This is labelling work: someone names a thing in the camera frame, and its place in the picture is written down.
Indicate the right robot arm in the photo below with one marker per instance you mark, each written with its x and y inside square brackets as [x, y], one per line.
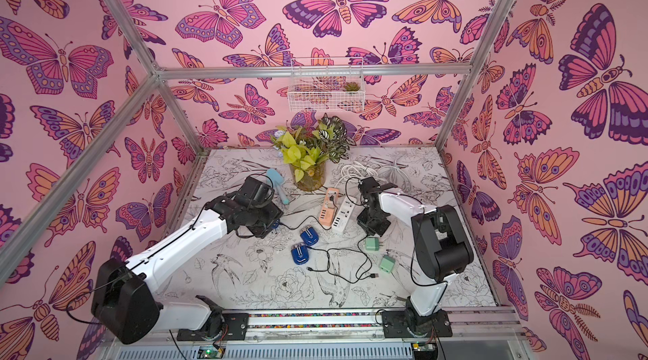
[441, 248]

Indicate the pink power strip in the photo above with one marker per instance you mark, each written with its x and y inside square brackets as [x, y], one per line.
[326, 215]

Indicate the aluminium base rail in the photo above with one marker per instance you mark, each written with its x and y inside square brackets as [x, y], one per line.
[459, 333]

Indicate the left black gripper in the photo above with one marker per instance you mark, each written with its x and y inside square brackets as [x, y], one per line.
[276, 215]

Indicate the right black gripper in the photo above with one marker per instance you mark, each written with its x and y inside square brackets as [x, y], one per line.
[375, 223]

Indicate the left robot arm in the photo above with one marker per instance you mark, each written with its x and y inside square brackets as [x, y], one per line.
[124, 299]

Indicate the green charger adapter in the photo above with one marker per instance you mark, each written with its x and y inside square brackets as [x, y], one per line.
[372, 244]
[387, 264]

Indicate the potted green plant glass vase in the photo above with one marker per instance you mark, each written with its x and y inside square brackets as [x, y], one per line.
[307, 149]

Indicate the white power strip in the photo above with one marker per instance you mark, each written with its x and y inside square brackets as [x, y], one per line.
[343, 216]

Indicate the white wire basket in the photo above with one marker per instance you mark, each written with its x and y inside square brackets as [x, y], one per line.
[327, 84]

